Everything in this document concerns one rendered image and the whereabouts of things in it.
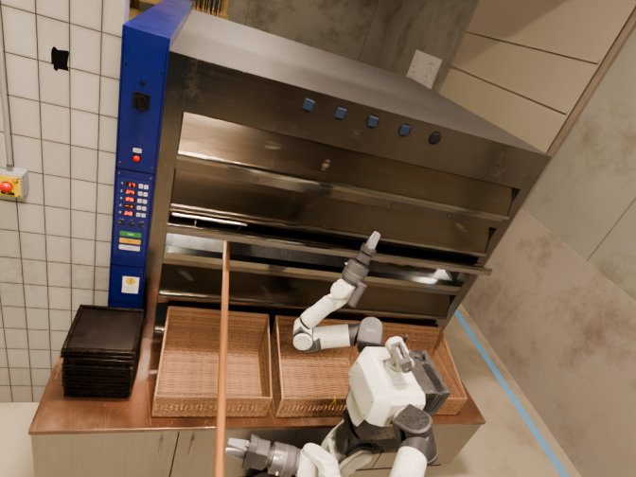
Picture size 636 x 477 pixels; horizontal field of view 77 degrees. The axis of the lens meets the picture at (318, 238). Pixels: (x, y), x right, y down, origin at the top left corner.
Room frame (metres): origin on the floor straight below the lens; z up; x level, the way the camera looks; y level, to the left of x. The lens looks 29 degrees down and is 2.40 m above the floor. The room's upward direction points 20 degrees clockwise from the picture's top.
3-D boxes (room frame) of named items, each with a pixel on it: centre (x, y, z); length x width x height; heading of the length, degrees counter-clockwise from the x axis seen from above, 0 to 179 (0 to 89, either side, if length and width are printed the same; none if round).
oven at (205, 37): (2.76, 0.30, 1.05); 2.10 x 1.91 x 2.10; 112
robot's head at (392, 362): (1.09, -0.40, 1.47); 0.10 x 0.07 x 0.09; 25
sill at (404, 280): (1.94, -0.13, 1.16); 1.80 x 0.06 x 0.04; 112
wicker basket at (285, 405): (1.67, -0.26, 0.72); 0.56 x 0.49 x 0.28; 113
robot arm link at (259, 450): (0.74, -0.07, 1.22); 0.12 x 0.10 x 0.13; 96
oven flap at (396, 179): (1.91, -0.14, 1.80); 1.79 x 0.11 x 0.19; 112
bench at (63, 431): (1.61, -0.14, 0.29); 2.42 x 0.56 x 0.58; 112
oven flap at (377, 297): (1.91, -0.14, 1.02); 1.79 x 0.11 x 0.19; 112
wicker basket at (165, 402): (1.45, 0.29, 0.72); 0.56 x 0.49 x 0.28; 112
